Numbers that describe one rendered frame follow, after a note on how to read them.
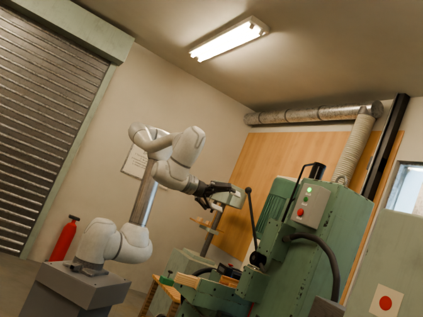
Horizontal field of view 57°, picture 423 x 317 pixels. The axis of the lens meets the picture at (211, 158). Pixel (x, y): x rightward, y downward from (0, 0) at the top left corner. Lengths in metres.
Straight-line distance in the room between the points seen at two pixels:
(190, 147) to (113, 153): 3.07
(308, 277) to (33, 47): 3.81
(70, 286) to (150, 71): 3.27
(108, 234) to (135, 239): 0.15
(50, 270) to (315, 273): 1.24
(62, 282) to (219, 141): 3.44
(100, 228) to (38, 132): 2.59
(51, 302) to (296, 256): 1.19
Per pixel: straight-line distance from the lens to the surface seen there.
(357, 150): 3.47
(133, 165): 4.70
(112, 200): 4.71
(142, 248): 2.19
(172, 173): 1.65
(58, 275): 2.07
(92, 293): 1.96
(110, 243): 2.11
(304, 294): 1.57
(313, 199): 1.54
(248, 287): 1.63
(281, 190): 1.84
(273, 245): 1.59
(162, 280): 3.38
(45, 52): 4.63
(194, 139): 1.63
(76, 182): 4.62
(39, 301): 2.17
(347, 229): 1.63
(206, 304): 1.78
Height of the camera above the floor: 1.23
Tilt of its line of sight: 7 degrees up
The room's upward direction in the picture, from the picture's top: 23 degrees clockwise
